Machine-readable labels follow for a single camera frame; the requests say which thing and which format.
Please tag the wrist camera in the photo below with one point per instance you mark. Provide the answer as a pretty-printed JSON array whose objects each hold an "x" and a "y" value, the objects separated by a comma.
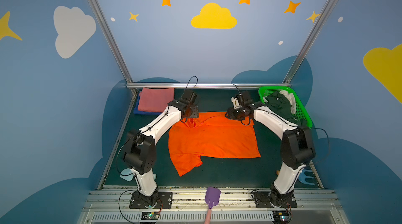
[
  {"x": 242, "y": 99},
  {"x": 189, "y": 96}
]

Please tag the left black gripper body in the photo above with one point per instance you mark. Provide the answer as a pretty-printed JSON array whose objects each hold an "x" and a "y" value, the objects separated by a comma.
[{"x": 191, "y": 113}]

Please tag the folded pink t-shirt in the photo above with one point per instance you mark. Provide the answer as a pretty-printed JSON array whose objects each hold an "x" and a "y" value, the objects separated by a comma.
[{"x": 155, "y": 100}]

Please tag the light teal toy trowel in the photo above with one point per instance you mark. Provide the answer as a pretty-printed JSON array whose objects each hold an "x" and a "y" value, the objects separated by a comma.
[{"x": 127, "y": 174}]

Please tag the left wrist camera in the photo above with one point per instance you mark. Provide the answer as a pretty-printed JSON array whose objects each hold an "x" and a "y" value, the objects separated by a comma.
[{"x": 189, "y": 96}]

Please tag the green plastic basket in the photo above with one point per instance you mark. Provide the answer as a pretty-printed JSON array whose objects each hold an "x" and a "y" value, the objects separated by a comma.
[{"x": 300, "y": 108}]

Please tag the back aluminium frame rail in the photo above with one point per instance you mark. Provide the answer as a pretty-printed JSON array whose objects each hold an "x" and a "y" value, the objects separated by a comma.
[{"x": 204, "y": 85}]

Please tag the orange t-shirt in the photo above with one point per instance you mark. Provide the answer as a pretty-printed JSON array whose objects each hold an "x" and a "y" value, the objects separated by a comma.
[{"x": 210, "y": 135}]

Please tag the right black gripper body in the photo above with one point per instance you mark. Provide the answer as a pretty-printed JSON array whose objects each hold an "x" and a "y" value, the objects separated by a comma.
[{"x": 234, "y": 115}]

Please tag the purple toy shovel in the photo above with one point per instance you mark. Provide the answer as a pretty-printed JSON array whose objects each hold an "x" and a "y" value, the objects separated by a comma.
[{"x": 212, "y": 198}]

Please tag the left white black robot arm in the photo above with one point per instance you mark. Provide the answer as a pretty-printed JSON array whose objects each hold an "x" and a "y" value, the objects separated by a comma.
[{"x": 139, "y": 151}]

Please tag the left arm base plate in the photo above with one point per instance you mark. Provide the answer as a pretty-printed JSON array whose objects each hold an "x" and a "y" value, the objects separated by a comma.
[{"x": 163, "y": 199}]

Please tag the folded blue t-shirt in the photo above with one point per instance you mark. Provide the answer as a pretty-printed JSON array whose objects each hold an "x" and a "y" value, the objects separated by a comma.
[{"x": 136, "y": 110}]

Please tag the left circuit board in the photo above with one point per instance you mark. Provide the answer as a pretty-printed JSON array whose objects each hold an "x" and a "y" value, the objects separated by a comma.
[{"x": 154, "y": 216}]

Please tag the right circuit board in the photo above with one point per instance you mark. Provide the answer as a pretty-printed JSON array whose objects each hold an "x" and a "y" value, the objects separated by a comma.
[{"x": 281, "y": 217}]

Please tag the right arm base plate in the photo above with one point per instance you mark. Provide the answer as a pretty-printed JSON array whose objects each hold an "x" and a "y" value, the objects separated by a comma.
[{"x": 268, "y": 199}]

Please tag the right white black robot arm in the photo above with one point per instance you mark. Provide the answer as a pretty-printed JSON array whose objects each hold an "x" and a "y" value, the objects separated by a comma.
[{"x": 297, "y": 147}]

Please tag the circuit board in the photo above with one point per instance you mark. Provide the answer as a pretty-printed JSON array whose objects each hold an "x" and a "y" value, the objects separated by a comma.
[
  {"x": 281, "y": 217},
  {"x": 154, "y": 216}
]

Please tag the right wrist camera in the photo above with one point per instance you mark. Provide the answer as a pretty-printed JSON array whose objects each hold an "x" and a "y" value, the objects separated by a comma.
[{"x": 242, "y": 99}]

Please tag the blue toy rake wooden handle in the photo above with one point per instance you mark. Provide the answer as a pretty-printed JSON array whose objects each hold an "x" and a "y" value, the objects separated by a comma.
[{"x": 307, "y": 177}]

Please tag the dark green t-shirt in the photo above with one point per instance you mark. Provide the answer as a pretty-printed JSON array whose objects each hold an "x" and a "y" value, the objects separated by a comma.
[{"x": 280, "y": 105}]

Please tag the white t-shirt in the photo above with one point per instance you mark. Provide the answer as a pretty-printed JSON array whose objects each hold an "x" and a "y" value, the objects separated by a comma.
[{"x": 291, "y": 99}]

